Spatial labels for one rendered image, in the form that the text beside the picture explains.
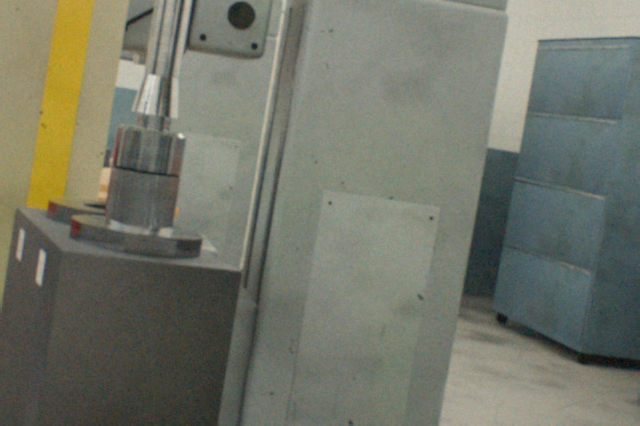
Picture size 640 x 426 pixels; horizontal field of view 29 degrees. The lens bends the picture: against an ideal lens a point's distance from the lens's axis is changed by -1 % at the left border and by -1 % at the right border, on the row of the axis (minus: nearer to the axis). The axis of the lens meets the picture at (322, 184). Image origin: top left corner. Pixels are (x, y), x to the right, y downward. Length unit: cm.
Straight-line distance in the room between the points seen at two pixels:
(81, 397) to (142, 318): 6
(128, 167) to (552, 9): 970
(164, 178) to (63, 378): 15
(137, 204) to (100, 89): 137
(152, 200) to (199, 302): 8
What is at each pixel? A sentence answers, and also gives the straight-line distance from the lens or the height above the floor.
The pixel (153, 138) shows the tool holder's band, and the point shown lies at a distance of 83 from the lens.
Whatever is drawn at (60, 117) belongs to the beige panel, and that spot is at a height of 115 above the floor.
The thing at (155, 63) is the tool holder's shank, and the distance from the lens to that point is 85.
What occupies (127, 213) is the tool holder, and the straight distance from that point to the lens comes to 84.
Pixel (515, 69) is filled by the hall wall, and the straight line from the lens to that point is 1034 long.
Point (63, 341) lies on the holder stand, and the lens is 80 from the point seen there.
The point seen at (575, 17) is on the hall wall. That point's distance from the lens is 1010.
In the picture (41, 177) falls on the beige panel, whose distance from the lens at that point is 220.
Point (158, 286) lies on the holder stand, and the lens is 81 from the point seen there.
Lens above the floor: 122
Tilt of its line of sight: 3 degrees down
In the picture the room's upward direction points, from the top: 9 degrees clockwise
